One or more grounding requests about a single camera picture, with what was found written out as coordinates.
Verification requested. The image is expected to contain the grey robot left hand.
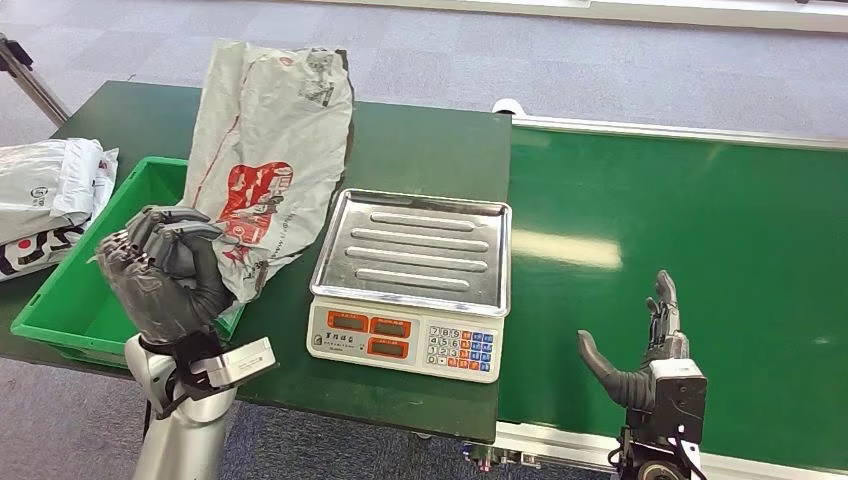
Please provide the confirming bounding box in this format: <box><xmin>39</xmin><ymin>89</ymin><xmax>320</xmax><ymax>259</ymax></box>
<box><xmin>95</xmin><ymin>205</ymin><xmax>236</xmax><ymax>346</ymax></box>

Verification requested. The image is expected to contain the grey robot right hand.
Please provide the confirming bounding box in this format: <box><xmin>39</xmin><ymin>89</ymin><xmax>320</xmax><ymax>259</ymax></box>
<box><xmin>577</xmin><ymin>270</ymin><xmax>690</xmax><ymax>412</ymax></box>

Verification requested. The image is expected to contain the white red-printed poly bag package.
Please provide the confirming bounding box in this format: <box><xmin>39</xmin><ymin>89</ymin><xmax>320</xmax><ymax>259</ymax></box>
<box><xmin>182</xmin><ymin>39</ymin><xmax>356</xmax><ymax>306</ymax></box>

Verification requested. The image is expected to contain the green conveyor belt machine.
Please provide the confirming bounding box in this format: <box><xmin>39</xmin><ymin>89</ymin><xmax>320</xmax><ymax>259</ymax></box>
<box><xmin>463</xmin><ymin>99</ymin><xmax>848</xmax><ymax>480</ymax></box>

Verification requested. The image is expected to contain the green plastic crate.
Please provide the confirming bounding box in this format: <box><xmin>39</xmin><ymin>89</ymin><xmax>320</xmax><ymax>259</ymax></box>
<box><xmin>9</xmin><ymin>156</ymin><xmax>248</xmax><ymax>370</ymax></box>

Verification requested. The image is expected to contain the small folded white poly bag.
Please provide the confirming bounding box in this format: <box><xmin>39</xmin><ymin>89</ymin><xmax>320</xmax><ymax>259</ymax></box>
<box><xmin>51</xmin><ymin>137</ymin><xmax>121</xmax><ymax>221</ymax></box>

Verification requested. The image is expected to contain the white bag with black-red print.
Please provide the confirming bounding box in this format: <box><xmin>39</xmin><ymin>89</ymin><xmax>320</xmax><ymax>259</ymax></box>
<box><xmin>0</xmin><ymin>225</ymin><xmax>87</xmax><ymax>283</ymax></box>

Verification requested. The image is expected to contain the large white poly bag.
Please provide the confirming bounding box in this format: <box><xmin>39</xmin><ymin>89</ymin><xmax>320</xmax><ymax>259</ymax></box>
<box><xmin>0</xmin><ymin>140</ymin><xmax>94</xmax><ymax>245</ymax></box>

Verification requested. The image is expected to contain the electronic scale with steel tray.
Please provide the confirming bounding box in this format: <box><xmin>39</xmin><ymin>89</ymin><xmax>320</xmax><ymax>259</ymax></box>
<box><xmin>305</xmin><ymin>188</ymin><xmax>513</xmax><ymax>386</ymax></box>

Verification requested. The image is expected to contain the metal stand leg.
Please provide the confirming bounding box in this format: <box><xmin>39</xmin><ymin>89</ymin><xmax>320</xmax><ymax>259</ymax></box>
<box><xmin>0</xmin><ymin>33</ymin><xmax>71</xmax><ymax>126</ymax></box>

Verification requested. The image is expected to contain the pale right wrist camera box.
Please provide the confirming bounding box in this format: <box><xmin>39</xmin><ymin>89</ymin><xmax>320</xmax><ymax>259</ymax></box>
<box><xmin>625</xmin><ymin>358</ymin><xmax>709</xmax><ymax>445</ymax></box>

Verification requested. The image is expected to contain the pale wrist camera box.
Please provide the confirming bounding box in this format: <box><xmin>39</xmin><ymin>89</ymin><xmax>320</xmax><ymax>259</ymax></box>
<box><xmin>206</xmin><ymin>336</ymin><xmax>278</xmax><ymax>391</ymax></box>
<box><xmin>625</xmin><ymin>358</ymin><xmax>709</xmax><ymax>445</ymax></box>

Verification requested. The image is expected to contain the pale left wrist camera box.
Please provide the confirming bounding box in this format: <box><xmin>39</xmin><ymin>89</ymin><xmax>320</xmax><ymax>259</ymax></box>
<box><xmin>206</xmin><ymin>336</ymin><xmax>278</xmax><ymax>391</ymax></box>

